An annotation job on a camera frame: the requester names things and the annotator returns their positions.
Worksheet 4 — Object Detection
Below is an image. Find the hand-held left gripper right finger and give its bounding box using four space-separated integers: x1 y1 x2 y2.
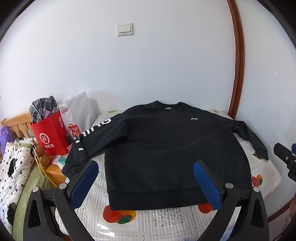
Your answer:
193 160 270 241

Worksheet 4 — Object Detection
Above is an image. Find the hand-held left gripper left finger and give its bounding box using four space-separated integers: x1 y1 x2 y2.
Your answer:
23 160 100 241

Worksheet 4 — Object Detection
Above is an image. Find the black sweatshirt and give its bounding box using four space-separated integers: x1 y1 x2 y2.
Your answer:
62 100 270 211

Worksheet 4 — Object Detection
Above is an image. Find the white teal box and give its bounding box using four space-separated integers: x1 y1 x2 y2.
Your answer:
51 155 69 169

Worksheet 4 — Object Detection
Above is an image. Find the brown wooden baseboard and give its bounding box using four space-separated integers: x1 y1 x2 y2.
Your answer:
267 200 293 224

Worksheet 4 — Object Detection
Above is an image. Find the brown bottle gourd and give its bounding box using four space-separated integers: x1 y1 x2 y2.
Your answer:
35 139 51 167

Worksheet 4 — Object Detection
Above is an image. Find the green bed sheet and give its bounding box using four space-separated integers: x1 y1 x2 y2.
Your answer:
11 160 58 241

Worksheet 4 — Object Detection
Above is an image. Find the fruit print tablecloth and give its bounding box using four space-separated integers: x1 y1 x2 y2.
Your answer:
54 109 282 241

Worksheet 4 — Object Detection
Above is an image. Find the red paper bag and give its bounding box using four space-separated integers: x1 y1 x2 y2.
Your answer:
30 110 70 156

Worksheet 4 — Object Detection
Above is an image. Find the white black-dotted quilt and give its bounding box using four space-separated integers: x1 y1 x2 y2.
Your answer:
0 137 38 229

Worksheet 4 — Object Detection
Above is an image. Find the white plastic shopping bag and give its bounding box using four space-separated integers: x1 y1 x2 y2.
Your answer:
59 91 90 145

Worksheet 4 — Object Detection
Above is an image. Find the grey plaid cloth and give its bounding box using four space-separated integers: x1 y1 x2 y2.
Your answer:
29 95 61 124

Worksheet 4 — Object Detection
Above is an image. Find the wooden bed headboard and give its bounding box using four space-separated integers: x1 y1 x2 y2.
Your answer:
1 113 35 149

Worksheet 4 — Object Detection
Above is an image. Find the purple fluffy cloth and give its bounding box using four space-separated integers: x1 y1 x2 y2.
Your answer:
0 126 12 158

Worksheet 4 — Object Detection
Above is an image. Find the yellow cord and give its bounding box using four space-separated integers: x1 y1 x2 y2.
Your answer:
35 148 58 188

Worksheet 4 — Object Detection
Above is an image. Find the brown wooden door frame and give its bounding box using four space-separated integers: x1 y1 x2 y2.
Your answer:
227 0 245 120

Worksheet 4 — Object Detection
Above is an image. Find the white light switch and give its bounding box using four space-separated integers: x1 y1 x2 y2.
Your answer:
117 23 134 37

